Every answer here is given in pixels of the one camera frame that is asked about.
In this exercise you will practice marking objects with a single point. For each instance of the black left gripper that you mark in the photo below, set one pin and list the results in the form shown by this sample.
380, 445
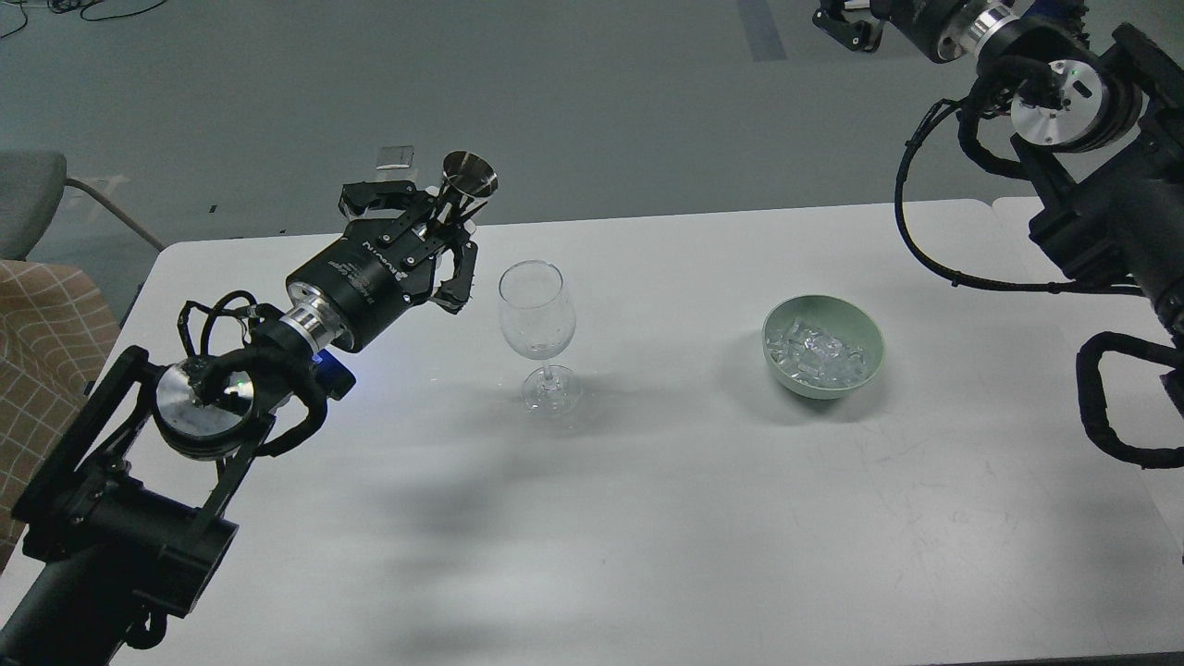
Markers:
384, 263

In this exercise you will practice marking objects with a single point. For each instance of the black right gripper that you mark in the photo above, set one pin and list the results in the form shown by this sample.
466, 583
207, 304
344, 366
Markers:
942, 30

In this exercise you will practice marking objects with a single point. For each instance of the steel cocktail jigger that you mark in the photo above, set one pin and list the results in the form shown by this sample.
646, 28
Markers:
467, 183

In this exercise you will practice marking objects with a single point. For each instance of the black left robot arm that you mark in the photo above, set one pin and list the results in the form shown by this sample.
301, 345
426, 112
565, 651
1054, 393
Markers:
127, 513

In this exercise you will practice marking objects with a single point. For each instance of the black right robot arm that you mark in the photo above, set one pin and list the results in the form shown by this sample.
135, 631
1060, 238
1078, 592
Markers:
1097, 136

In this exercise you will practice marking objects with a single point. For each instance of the clear wine glass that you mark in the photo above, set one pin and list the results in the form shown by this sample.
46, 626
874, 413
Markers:
537, 319

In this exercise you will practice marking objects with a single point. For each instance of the pile of ice cubes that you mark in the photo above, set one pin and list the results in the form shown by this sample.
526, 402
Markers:
812, 355

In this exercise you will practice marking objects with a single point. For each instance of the metal floor plate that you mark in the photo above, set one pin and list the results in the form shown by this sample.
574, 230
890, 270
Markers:
394, 157

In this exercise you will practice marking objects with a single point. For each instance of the green bowl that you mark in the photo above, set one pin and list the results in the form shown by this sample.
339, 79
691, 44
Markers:
844, 320

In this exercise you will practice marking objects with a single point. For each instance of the grey chair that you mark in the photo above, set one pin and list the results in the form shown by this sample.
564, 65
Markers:
33, 183

